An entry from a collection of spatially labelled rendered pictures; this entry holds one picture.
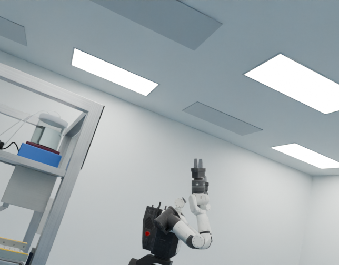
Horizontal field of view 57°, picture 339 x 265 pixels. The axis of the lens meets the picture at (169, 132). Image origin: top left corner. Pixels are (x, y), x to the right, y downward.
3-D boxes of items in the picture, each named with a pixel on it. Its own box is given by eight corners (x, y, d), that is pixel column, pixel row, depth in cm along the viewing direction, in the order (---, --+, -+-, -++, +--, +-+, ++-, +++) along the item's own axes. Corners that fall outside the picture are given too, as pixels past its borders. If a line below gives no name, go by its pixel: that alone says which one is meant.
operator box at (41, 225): (42, 231, 243) (55, 199, 250) (43, 235, 228) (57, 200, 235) (34, 230, 241) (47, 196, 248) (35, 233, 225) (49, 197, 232)
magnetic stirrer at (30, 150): (53, 170, 178) (59, 155, 180) (57, 169, 159) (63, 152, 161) (16, 159, 171) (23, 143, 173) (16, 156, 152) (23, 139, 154)
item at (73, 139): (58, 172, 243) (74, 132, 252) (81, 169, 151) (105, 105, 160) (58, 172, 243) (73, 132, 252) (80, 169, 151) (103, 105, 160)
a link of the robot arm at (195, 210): (191, 193, 197) (195, 214, 191) (203, 192, 200) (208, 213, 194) (187, 196, 202) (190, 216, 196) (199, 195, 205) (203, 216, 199)
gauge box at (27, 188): (42, 211, 176) (56, 177, 181) (43, 213, 166) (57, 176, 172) (1, 200, 168) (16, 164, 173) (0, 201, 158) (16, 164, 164)
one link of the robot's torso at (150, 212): (131, 250, 207) (146, 197, 216) (142, 248, 239) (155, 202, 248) (173, 264, 200) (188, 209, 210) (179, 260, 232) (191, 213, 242)
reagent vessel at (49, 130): (55, 153, 176) (67, 123, 181) (58, 151, 162) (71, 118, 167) (27, 144, 171) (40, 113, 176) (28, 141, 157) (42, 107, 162)
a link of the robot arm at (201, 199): (195, 186, 195) (195, 205, 194) (210, 186, 200) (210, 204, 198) (187, 186, 206) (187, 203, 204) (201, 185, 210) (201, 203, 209)
